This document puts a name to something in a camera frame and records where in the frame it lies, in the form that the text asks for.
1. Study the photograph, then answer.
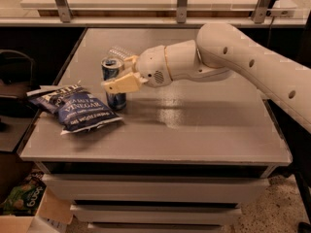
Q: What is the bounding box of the grey drawer cabinet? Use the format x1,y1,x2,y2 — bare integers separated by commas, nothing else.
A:
38,159,274,233

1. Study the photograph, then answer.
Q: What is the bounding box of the cardboard box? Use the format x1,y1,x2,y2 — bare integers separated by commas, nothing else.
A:
0,188,73,233

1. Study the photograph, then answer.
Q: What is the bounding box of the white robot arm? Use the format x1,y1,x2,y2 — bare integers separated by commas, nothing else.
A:
102,23,311,132

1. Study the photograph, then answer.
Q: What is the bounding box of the clear plastic water bottle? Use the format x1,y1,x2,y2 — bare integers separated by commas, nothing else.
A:
108,46,135,60

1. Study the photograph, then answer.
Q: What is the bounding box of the green snack bag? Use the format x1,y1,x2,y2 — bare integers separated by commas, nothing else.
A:
3,169,46,216

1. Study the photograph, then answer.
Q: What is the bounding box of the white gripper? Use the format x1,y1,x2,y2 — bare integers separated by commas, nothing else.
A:
101,46,172,94

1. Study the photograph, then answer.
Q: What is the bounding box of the metal shelf rail frame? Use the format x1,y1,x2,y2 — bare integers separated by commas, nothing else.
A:
0,0,310,27

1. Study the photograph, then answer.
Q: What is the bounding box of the Red Bull can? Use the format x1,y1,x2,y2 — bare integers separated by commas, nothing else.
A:
100,55,128,112

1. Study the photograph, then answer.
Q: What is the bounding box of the blue chip bag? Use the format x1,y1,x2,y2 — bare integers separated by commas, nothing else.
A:
27,84,121,135

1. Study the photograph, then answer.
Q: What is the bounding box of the black chair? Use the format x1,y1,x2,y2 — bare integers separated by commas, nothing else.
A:
0,49,39,118

